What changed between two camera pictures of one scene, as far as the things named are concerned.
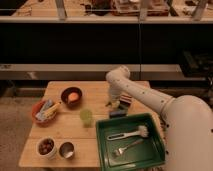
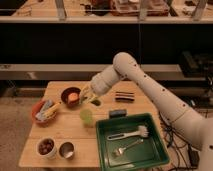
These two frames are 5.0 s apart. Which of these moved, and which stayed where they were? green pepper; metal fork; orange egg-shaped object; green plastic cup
Moved: green pepper
Stayed: green plastic cup; metal fork; orange egg-shaped object
